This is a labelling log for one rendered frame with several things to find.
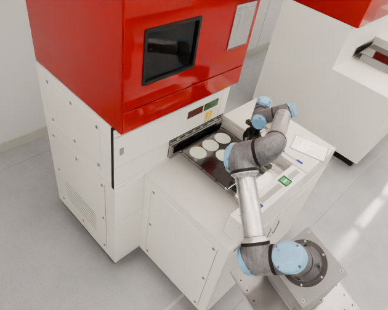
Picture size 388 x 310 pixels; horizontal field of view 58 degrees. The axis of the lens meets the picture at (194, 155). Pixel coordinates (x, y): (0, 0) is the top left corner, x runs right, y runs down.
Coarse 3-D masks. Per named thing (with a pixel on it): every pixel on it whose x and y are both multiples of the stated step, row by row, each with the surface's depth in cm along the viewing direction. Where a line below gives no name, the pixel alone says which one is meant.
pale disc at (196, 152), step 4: (192, 148) 199; (196, 148) 200; (200, 148) 200; (192, 152) 197; (196, 152) 197; (200, 152) 198; (204, 152) 198; (196, 156) 195; (200, 156) 195; (204, 156) 196
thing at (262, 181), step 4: (268, 172) 197; (272, 172) 198; (276, 172) 198; (264, 176) 194; (268, 176) 195; (272, 176) 195; (276, 176) 196; (256, 180) 191; (260, 180) 191; (264, 180) 192; (268, 180) 192; (260, 184) 189; (264, 184) 190; (260, 188) 187; (236, 196) 180; (236, 200) 181
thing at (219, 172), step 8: (208, 136) 209; (200, 144) 203; (224, 144) 206; (184, 152) 196; (208, 152) 199; (200, 160) 193; (208, 160) 194; (216, 160) 195; (208, 168) 190; (216, 168) 191; (224, 168) 191; (216, 176) 186; (224, 176) 187; (224, 184) 183
